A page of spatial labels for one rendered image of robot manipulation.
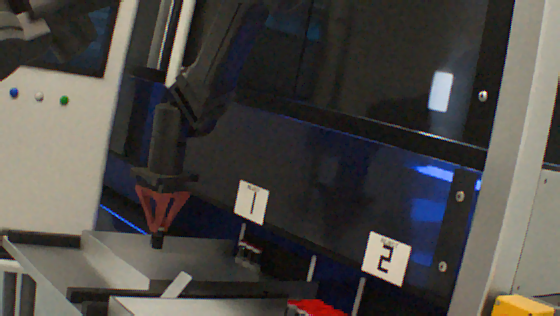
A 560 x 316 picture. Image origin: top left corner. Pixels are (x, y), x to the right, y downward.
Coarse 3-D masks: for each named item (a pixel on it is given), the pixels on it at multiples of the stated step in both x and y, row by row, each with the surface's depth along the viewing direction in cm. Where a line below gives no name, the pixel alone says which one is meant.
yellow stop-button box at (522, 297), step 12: (504, 300) 96; (516, 300) 97; (528, 300) 98; (540, 300) 99; (492, 312) 98; (504, 312) 96; (516, 312) 95; (528, 312) 93; (540, 312) 93; (552, 312) 95
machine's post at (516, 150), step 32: (544, 0) 96; (512, 32) 100; (544, 32) 96; (512, 64) 100; (544, 64) 97; (512, 96) 100; (544, 96) 99; (512, 128) 99; (544, 128) 100; (512, 160) 99; (480, 192) 102; (512, 192) 98; (480, 224) 102; (512, 224) 100; (480, 256) 101; (512, 256) 102; (480, 288) 100
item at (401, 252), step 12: (372, 240) 117; (384, 240) 115; (372, 252) 117; (384, 252) 115; (396, 252) 113; (408, 252) 111; (372, 264) 116; (384, 264) 115; (396, 264) 113; (384, 276) 114; (396, 276) 112
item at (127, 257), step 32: (96, 256) 130; (128, 256) 138; (160, 256) 144; (192, 256) 149; (224, 256) 155; (160, 288) 117; (192, 288) 121; (224, 288) 124; (256, 288) 128; (288, 288) 133
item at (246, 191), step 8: (240, 184) 144; (248, 184) 142; (240, 192) 143; (248, 192) 141; (264, 192) 138; (240, 200) 143; (248, 200) 141; (256, 200) 139; (264, 200) 138; (240, 208) 143; (248, 208) 141; (256, 208) 139; (264, 208) 138; (248, 216) 141; (256, 216) 139
